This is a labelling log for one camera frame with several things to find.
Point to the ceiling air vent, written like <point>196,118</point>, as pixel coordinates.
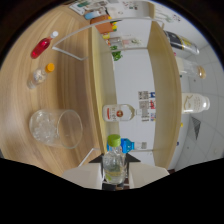
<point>196,127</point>

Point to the clear bottle red label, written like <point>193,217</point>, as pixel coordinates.
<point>116,112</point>

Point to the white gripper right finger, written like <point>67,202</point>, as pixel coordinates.
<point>146,172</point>

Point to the orange storage box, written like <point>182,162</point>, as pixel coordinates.
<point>102,26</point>

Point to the small pale blue bottle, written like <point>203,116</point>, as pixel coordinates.
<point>91,15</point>

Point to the red wall poster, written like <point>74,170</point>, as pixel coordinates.
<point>152,105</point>

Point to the blue liquid bottle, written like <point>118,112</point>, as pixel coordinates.
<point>131,145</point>

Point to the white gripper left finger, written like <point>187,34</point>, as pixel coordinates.
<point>83,174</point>

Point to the green potted plant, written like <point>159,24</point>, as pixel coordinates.
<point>116,54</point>

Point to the two-tier wooden shelf rack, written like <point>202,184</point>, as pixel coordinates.
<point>165,100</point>

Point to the blue wall poster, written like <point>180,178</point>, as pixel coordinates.
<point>152,95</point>

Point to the red liquid bottle white cap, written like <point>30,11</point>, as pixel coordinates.
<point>41,47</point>

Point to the glass jar cork lid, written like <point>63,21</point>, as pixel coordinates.
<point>190,68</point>

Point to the clear glass with ice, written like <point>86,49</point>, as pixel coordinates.
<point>53,128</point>

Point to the clear bottle green cap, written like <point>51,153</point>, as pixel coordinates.
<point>114,163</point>

